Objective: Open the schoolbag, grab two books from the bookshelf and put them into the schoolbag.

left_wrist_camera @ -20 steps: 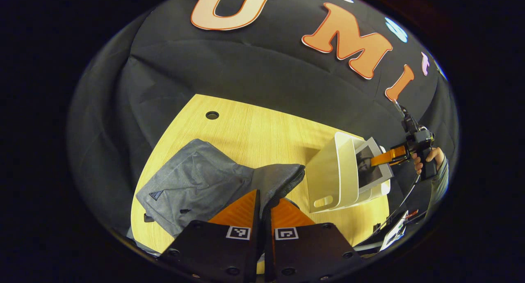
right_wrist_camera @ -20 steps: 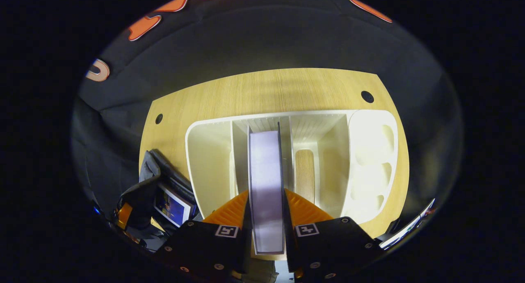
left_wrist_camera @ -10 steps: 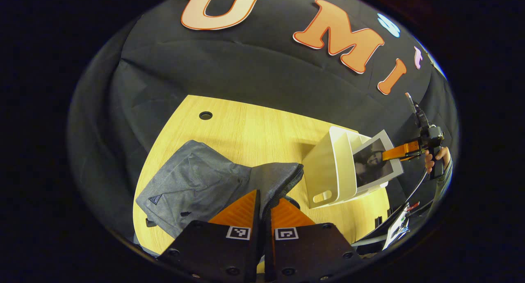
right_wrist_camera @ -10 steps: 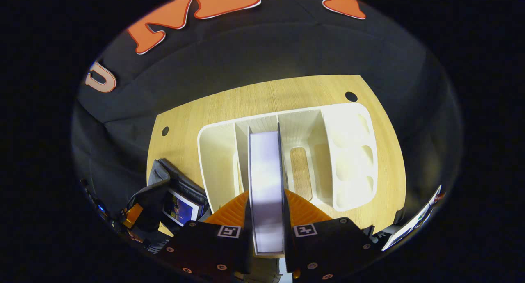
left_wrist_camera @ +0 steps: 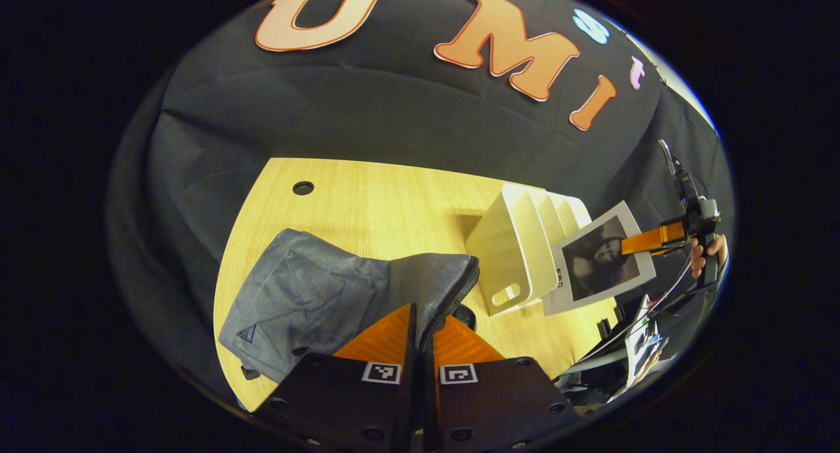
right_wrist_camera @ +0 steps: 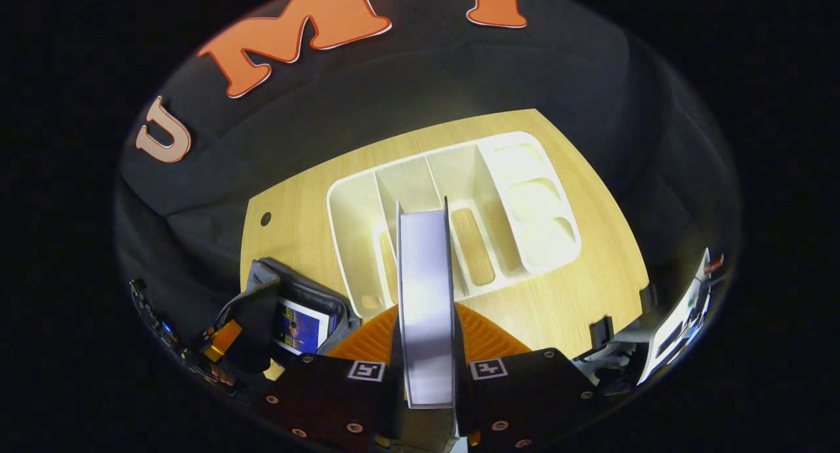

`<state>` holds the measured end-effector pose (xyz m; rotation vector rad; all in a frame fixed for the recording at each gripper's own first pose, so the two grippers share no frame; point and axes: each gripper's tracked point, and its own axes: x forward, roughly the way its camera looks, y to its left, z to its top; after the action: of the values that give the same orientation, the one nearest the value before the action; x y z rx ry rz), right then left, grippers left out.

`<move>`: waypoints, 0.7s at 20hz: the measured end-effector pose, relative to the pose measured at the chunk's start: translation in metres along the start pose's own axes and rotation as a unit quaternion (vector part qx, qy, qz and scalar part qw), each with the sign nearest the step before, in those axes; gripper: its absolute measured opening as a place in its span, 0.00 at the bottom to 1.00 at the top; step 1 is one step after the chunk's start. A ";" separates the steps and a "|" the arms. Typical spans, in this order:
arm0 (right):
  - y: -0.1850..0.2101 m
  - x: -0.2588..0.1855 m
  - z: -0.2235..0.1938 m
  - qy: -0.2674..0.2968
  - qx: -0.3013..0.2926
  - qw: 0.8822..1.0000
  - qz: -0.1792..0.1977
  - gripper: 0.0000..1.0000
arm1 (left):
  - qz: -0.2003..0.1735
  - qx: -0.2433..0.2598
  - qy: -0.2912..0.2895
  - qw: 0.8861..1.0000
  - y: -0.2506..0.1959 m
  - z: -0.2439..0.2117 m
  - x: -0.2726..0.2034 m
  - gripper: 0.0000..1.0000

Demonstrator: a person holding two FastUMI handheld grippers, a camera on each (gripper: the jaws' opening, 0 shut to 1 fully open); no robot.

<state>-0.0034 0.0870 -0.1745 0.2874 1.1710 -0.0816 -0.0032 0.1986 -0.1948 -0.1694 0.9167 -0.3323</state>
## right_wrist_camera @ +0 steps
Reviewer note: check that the grey photo cover book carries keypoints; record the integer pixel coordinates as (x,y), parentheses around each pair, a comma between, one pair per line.
(426,295)

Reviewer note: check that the black table clamp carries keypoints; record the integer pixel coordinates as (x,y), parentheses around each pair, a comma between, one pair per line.
(648,297)
(600,331)

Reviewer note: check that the grey schoolbag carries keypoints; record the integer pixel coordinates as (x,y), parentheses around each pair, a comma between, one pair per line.
(262,295)

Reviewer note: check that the white bookshelf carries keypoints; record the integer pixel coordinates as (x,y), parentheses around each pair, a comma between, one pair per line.
(525,197)

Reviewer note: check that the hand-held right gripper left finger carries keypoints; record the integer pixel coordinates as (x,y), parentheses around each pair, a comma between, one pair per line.
(315,394)

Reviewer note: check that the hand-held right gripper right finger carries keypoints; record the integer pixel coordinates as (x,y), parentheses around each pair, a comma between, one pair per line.
(525,394)

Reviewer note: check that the black table grommet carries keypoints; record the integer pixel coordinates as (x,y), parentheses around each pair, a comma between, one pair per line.
(265,218)

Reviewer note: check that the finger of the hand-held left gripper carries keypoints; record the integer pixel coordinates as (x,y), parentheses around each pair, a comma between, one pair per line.
(223,338)

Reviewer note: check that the black backdrop cloth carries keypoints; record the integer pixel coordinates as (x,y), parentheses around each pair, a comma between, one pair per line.
(459,72)

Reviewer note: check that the blue cover book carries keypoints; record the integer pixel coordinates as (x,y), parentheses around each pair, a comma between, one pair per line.
(300,325)

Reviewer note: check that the white equipment box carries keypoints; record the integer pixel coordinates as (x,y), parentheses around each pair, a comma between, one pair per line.
(679,315)

